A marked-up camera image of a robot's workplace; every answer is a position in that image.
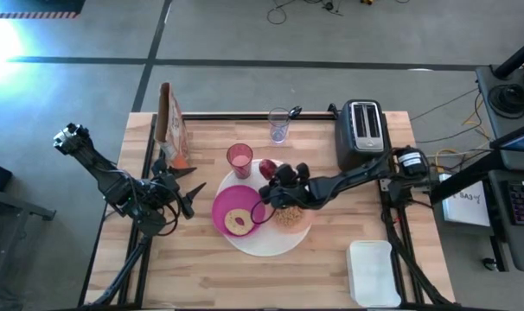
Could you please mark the red apple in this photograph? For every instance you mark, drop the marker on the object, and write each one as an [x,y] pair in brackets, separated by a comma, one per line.
[267,168]

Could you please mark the grey metal cart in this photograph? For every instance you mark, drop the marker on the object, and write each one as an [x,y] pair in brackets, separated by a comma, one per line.
[11,207]

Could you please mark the red translucent tumbler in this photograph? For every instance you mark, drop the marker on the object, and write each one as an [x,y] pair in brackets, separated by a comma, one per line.
[239,160]

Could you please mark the clear drinking glass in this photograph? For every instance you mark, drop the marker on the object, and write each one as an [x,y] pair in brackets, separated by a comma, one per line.
[279,125]

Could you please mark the peach plastic bowl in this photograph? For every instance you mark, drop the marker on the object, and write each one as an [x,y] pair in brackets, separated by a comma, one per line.
[301,222]

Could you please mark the magenta plastic plate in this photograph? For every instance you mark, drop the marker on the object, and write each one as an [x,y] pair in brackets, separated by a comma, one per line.
[227,201]

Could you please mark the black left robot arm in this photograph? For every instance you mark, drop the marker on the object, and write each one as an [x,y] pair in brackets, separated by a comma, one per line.
[97,168]

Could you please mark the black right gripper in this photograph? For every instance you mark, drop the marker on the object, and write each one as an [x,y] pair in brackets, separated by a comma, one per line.
[294,190]

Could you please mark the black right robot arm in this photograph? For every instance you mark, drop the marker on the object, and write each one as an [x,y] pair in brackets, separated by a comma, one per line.
[344,181]

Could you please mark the laptop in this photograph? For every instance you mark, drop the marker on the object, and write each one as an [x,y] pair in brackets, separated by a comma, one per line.
[519,147]

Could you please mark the dark two-slot toaster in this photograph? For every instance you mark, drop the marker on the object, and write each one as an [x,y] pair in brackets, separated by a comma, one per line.
[350,138]

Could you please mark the orange pumpkin cereal box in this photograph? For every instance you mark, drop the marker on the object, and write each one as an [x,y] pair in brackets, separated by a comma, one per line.
[175,129]

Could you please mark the white paper sheet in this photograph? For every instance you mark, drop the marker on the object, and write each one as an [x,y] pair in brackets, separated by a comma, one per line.
[465,211]

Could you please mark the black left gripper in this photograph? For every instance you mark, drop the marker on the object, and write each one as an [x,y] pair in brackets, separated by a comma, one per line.
[173,192]

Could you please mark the cereal pile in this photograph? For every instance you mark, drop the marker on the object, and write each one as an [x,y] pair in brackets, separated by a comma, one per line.
[288,218]

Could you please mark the white round woven placemat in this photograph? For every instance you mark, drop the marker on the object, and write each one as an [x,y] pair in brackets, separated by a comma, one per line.
[266,239]

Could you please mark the grey desk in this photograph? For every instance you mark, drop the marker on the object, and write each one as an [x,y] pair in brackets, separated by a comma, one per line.
[523,242]

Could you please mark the white plastic container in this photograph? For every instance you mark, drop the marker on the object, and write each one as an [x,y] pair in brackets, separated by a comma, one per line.
[372,274]

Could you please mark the black metal table frame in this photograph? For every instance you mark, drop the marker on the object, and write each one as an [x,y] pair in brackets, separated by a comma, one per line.
[262,116]

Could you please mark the bagel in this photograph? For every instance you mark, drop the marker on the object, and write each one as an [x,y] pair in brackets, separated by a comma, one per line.
[234,222]

